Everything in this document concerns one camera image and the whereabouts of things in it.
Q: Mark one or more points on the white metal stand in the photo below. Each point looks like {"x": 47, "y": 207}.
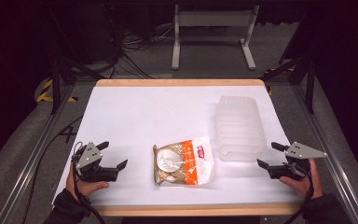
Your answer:
{"x": 214, "y": 18}

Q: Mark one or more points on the black metal stand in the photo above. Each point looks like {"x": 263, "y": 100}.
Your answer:
{"x": 310, "y": 84}
{"x": 55, "y": 84}

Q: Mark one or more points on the aluminium rail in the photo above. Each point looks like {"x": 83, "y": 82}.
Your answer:
{"x": 329, "y": 155}
{"x": 31, "y": 161}

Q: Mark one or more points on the person's right hand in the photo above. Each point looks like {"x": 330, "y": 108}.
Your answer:
{"x": 310, "y": 185}

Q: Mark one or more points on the orange and clear snack bag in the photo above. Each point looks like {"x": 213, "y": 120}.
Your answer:
{"x": 186, "y": 161}

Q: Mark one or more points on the person's left hand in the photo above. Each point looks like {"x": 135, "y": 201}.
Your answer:
{"x": 84, "y": 188}

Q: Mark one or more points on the yellow and black hazard tape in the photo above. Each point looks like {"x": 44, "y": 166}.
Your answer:
{"x": 270, "y": 90}
{"x": 45, "y": 91}

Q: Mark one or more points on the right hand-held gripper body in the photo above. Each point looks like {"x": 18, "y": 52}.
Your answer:
{"x": 301, "y": 151}

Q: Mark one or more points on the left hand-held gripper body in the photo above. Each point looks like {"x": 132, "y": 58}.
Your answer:
{"x": 88, "y": 155}

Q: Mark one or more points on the clear plastic container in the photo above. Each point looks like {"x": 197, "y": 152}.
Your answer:
{"x": 239, "y": 127}

